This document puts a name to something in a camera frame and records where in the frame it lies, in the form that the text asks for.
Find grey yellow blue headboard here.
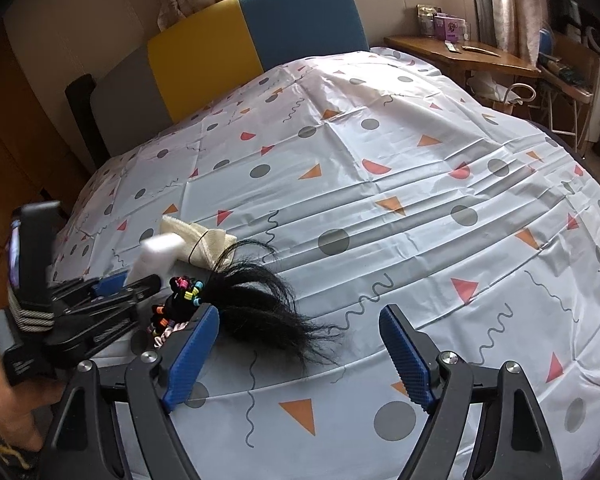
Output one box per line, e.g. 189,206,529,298
71,0,368,165

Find patterned white tablecloth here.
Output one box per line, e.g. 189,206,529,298
52,48,600,479

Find wooden side table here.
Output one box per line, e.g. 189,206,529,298
384,36,541,87

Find white foam roll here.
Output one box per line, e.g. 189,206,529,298
125,233,185,285

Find pink satin scrunchie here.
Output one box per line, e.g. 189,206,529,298
154,323,187,349

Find person's left hand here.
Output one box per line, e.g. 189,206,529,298
0,363,65,452

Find black wig with beads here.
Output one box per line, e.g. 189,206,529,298
147,240,338,366

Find beige cloth pouch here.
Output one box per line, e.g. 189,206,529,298
160,214,237,270

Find purple box on table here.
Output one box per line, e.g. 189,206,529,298
434,13,466,44

